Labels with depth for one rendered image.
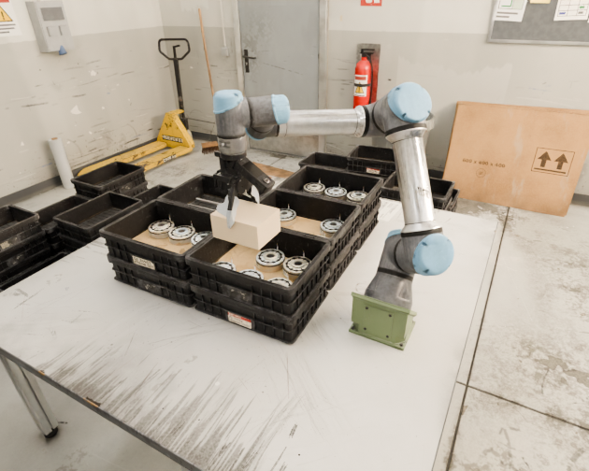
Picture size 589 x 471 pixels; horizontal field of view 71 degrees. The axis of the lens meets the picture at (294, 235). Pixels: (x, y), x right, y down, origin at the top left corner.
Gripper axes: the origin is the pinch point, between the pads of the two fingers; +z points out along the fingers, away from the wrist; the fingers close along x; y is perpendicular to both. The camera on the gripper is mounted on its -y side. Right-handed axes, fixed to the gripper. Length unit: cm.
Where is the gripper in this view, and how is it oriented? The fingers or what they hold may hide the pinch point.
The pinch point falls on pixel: (246, 218)
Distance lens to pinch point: 121.4
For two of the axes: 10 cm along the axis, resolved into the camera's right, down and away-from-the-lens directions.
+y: -8.8, -2.3, 4.3
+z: 0.3, 8.6, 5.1
